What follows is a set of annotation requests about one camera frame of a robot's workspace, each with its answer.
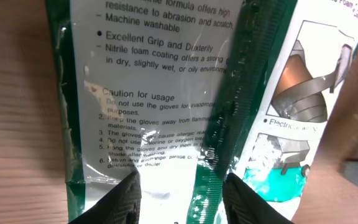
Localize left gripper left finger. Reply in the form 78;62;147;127
69;171;142;224

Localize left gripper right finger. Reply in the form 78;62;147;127
223;173;293;224

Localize large green box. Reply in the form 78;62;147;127
45;0;358;223

